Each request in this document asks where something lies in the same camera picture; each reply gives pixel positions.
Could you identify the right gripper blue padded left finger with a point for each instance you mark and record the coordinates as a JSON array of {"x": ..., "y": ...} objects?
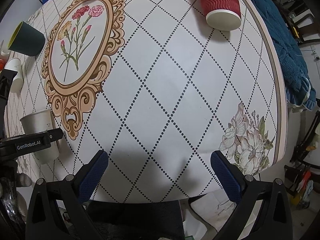
[{"x": 91, "y": 174}]

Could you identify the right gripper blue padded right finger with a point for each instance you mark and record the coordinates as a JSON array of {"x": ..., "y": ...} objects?
[{"x": 228, "y": 175}]

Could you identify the white paper cup with print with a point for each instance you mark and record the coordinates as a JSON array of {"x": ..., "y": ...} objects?
[{"x": 38, "y": 123}]

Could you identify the small white paper cup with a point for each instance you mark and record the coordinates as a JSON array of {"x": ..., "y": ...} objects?
[{"x": 15, "y": 65}]

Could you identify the dark green cup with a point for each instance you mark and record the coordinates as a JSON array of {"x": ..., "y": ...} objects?
[{"x": 26, "y": 40}]

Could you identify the red corrugated paper cup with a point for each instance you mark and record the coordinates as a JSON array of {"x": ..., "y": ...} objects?
[{"x": 223, "y": 15}]

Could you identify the teal quilted blanket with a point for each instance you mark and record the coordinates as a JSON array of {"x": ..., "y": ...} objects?
[{"x": 299, "y": 89}]

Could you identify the patterned floral tablecloth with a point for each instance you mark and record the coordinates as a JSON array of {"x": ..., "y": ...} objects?
[{"x": 150, "y": 83}]

